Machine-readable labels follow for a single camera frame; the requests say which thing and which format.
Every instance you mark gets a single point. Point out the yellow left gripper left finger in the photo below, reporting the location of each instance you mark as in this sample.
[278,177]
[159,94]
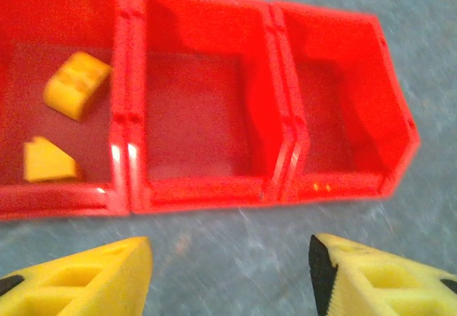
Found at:
[89,280]

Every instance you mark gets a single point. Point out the red plastic bin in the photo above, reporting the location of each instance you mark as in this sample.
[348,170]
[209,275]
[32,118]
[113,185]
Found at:
[375,98]
[200,116]
[121,80]

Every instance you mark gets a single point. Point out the yellow sloped lego brick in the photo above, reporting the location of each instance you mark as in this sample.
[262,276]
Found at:
[46,162]

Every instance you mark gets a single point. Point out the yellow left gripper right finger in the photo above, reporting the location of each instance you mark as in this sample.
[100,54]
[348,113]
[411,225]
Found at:
[375,287]

